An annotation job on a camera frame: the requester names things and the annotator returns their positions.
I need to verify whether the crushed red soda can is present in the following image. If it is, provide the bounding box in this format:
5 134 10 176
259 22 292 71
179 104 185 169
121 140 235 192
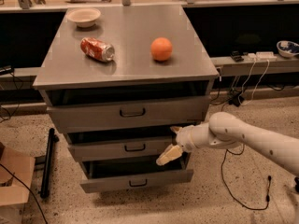
80 37 115 63

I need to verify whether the black power adapter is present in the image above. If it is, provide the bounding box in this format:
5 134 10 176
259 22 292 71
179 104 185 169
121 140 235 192
229 92 244 107

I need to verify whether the blue white ceramic bowl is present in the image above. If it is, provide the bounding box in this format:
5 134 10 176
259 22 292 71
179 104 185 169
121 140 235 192
277 40 299 58

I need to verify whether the black remote device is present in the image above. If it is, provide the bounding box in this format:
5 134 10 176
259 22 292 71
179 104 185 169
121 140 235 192
231 51 244 63

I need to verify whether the orange fruit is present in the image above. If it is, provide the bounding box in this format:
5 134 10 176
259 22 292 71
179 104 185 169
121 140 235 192
150 37 173 62

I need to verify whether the white cable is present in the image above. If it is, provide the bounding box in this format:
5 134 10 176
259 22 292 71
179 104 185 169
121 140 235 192
241 59 272 105

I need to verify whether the black cable on floor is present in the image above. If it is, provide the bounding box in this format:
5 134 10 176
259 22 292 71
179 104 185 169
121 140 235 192
220 145 273 212

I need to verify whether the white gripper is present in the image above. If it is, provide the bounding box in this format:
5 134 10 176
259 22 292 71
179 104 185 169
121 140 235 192
156 123 218 166

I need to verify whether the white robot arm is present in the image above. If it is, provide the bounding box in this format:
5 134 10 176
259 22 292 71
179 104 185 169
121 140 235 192
156 112 299 176

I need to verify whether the grey metal drawer cabinet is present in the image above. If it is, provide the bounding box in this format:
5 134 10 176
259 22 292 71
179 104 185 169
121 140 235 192
33 4 221 173

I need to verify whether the black cable left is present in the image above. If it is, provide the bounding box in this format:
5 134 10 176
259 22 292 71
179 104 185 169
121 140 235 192
0 162 50 224

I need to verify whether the grey top drawer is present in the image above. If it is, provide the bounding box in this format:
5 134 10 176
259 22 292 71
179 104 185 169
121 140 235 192
47 80 209 133

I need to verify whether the white power strip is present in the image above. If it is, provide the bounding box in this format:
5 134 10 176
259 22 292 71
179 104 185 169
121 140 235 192
248 51 277 61

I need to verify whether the white paper bowl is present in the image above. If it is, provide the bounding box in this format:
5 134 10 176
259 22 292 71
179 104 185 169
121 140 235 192
66 7 101 28

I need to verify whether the cardboard box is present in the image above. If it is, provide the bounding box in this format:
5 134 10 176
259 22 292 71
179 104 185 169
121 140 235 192
0 143 35 224

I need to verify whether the black tube on floor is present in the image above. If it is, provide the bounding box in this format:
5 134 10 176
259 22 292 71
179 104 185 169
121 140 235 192
40 128 59 199

